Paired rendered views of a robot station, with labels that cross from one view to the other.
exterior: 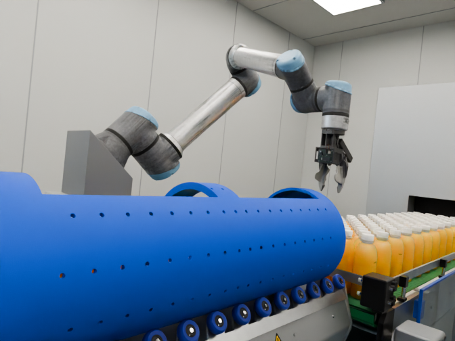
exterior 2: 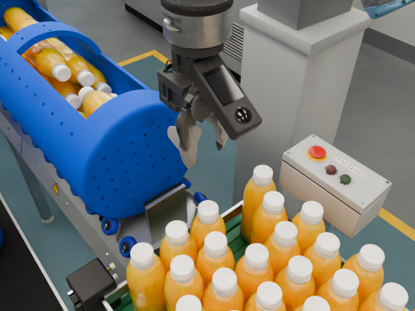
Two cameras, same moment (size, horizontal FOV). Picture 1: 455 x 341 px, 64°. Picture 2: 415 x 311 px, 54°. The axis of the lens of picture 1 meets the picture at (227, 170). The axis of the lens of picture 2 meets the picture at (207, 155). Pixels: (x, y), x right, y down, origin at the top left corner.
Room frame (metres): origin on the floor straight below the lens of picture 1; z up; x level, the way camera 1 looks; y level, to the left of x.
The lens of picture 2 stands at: (1.33, -0.85, 1.69)
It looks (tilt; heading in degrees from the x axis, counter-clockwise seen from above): 43 degrees down; 96
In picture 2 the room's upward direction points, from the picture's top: straight up
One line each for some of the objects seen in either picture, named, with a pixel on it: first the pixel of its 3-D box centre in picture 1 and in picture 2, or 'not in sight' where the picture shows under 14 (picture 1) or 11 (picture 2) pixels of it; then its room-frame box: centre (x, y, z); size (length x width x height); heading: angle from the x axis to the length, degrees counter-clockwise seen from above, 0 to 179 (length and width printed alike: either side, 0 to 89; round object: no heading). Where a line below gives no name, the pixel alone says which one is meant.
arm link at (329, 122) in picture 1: (335, 124); (195, 20); (1.26, -0.35, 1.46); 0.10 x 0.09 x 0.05; 47
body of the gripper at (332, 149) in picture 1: (331, 147); (194, 73); (1.26, -0.35, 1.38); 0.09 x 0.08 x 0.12; 137
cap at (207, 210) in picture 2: not in sight; (207, 211); (1.28, -0.37, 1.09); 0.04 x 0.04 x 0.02
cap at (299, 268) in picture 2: not in sight; (299, 268); (1.44, -0.47, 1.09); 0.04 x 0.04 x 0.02
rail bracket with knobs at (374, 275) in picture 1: (376, 293); (97, 291); (1.07, -0.47, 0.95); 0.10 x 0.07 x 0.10; 46
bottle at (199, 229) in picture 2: not in sight; (207, 242); (1.28, -0.37, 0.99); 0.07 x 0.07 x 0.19
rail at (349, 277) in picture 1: (321, 268); (188, 243); (1.24, -0.35, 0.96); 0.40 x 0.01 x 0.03; 46
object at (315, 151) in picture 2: not in sight; (317, 152); (1.49, -0.19, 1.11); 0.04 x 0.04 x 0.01
